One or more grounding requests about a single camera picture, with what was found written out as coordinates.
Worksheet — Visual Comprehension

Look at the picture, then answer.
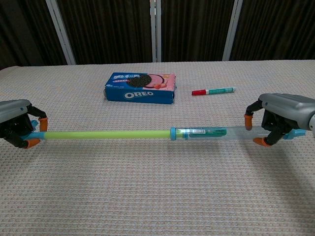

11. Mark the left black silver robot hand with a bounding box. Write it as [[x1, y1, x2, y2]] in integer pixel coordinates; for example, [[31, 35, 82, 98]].
[[0, 99, 49, 149]]

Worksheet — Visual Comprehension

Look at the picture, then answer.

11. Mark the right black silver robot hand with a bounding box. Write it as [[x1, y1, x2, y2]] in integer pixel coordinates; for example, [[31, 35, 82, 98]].
[[244, 92, 315, 148]]

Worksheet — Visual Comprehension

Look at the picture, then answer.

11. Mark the clear plastic tube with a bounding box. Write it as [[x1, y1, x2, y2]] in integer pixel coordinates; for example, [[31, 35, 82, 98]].
[[169, 125, 306, 142]]

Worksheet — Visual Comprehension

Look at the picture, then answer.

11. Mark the long blue-green pump tube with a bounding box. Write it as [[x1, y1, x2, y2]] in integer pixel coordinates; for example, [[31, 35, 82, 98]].
[[23, 119, 172, 142]]

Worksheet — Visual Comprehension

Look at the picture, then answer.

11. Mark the white marker red cap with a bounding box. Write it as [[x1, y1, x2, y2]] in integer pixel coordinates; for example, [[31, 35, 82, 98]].
[[191, 86, 237, 96]]

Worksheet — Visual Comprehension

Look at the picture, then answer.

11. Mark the dark folding screen panel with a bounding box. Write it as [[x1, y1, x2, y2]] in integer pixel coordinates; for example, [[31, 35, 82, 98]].
[[45, 0, 158, 65], [0, 0, 76, 71], [222, 0, 315, 61], [150, 0, 243, 62]]

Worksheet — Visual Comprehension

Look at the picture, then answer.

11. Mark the blue pink Oreo box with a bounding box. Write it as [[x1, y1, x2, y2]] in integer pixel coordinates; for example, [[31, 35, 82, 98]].
[[104, 72, 177, 105]]

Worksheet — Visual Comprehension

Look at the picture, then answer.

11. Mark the beige woven tablecloth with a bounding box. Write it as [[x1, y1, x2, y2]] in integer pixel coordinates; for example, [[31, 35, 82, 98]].
[[0, 59, 315, 236]]

